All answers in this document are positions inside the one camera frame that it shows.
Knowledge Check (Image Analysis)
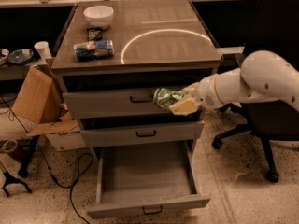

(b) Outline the black tripod stand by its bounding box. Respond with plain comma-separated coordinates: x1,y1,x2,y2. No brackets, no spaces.
0,162,32,196

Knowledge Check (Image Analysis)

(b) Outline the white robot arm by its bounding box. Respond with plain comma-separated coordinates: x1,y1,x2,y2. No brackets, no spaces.
170,50,299,115

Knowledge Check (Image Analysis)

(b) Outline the brown cardboard box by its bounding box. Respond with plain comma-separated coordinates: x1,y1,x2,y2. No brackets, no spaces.
12,66,78,136

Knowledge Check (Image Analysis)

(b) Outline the black office chair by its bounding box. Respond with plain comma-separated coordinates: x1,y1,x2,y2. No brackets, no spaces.
212,0,299,182

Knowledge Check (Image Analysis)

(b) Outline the grey open bottom drawer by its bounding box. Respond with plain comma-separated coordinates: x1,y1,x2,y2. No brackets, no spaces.
88,141,210,219

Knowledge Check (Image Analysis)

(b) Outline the white paper cup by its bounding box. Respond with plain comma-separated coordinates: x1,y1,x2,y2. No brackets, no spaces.
34,41,51,60

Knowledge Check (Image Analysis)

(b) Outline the black table leg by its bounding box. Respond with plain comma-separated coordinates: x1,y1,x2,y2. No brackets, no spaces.
18,136,39,177

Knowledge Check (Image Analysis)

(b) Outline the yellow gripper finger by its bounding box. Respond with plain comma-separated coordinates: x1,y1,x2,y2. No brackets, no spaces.
181,82,198,94
169,95,200,116

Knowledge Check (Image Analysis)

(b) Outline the grey bowl at left edge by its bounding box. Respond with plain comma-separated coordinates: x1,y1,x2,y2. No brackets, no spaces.
0,49,9,66

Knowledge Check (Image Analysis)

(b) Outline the grey drawer cabinet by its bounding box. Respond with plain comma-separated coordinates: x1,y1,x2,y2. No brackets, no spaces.
50,0,222,154

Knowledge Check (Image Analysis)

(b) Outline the grey top drawer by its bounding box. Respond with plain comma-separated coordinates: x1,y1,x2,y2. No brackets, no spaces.
63,87,170,119

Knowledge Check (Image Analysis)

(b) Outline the grey middle drawer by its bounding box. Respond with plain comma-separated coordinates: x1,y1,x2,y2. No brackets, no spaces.
81,121,204,147

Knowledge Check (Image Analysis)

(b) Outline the blue soda can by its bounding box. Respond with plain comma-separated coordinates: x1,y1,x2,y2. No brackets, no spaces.
74,40,114,61

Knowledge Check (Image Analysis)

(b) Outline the dark blue plate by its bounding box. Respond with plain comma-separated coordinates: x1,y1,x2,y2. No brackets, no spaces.
7,49,34,66

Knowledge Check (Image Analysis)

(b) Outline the white printed cardboard box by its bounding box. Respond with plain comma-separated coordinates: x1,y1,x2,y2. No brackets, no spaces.
46,126,86,151

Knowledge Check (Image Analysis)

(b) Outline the green soda can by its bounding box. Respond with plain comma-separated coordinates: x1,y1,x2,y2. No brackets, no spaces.
153,88,185,110

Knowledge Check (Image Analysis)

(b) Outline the white bowl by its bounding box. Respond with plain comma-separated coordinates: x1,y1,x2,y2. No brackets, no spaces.
83,6,114,29

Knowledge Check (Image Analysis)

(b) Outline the small dark snack packet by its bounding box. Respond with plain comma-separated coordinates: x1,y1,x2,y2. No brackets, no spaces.
87,28,102,41

